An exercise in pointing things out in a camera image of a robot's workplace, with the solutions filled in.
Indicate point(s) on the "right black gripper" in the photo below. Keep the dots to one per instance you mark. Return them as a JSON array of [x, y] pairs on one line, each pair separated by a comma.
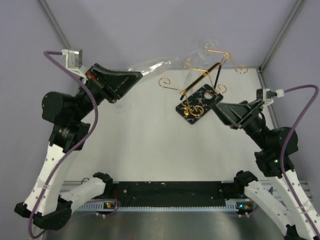
[[238, 114]]

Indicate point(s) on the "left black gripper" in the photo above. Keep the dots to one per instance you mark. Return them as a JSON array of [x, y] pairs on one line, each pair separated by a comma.
[[112, 84]]

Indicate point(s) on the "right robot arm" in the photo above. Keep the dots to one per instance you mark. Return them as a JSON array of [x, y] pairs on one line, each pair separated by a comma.
[[294, 214]]

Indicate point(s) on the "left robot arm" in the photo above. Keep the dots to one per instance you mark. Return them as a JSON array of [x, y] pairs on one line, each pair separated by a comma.
[[46, 206]]

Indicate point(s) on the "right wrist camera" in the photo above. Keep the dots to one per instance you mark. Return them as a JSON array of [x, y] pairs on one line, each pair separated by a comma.
[[265, 94]]

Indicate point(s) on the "gold wire glass rack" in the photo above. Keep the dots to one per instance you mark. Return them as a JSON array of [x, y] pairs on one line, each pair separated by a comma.
[[213, 73]]

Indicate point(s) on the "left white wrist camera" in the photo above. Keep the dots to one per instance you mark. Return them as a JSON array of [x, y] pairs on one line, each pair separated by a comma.
[[74, 61]]

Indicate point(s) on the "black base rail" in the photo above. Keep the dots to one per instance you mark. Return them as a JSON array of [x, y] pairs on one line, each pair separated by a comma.
[[161, 194]]

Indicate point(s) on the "white cable duct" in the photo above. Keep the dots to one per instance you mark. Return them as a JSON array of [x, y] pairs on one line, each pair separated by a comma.
[[109, 206]]

